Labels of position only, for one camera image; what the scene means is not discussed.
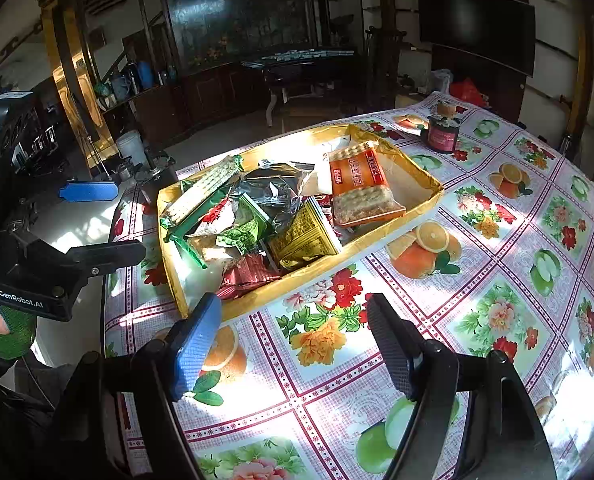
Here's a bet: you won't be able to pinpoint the yellow cardboard box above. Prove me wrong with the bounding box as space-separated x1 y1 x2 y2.
156 122 445 321

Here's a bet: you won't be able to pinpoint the olive yellow snack packet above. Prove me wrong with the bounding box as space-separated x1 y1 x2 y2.
266 199 344 272

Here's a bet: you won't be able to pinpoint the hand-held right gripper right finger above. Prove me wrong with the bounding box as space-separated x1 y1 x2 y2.
366 293 560 480

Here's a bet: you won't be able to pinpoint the red plastic bag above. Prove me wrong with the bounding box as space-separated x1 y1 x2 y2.
449 79 490 108

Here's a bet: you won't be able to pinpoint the silver foil snack packet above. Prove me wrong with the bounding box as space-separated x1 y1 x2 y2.
229 160 322 211

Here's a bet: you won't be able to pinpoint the black television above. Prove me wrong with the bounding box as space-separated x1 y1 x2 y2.
417 0 536 78

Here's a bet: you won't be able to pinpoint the small red snack packet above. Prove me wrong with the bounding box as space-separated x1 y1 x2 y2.
217 252 282 302

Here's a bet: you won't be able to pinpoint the orange cracker packet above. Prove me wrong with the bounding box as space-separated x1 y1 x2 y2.
327 141 408 228

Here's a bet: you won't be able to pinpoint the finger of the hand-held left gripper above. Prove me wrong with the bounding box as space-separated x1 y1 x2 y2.
58 181 119 203
67 240 146 277

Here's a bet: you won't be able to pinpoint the red and white snack packet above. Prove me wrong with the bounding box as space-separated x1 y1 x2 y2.
187 197 238 238

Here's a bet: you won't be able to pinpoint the green snack packet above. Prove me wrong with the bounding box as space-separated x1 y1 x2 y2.
216 194 272 256

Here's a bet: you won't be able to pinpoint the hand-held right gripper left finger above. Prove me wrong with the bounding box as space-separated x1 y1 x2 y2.
52 292 224 480

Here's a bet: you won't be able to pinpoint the dark red jar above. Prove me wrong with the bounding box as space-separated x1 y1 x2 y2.
421 101 462 155

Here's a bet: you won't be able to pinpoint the clear cracker packet green ends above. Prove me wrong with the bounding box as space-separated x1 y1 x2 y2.
159 156 245 228

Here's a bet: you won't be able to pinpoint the floral tablecloth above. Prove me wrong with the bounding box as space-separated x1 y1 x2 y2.
102 91 594 480

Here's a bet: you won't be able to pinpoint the white plastic bag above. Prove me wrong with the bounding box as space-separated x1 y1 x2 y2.
429 69 454 95

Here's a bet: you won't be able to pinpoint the dark mahjong table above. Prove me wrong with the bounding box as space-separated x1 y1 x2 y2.
241 45 362 128

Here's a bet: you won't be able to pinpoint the gold door frame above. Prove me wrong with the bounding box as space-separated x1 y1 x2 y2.
42 5 118 161

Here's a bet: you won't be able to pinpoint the person's left hand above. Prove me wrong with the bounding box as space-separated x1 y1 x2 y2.
0 292 38 361

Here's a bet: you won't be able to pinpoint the yellow wooden pillar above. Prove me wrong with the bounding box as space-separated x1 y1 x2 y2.
567 15 594 136

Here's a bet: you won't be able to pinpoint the dark painted panel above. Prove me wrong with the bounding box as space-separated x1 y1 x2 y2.
162 0 318 68

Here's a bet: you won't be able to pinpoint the white bucket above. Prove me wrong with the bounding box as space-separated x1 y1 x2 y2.
116 130 150 168

